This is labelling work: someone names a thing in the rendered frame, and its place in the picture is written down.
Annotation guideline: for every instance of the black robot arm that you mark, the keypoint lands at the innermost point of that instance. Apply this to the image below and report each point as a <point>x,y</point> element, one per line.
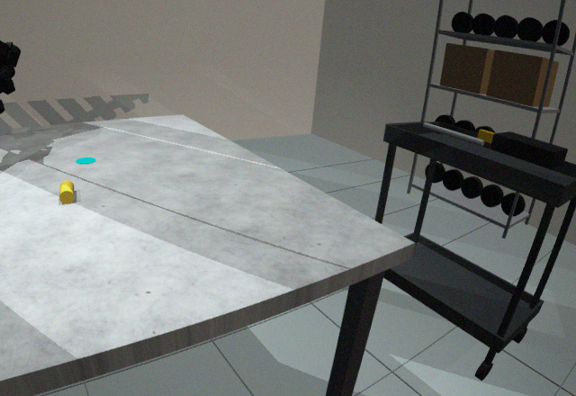
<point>9,55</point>

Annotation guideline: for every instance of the yellow cylinder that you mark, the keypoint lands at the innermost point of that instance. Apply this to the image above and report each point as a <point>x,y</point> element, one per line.
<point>66,192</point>

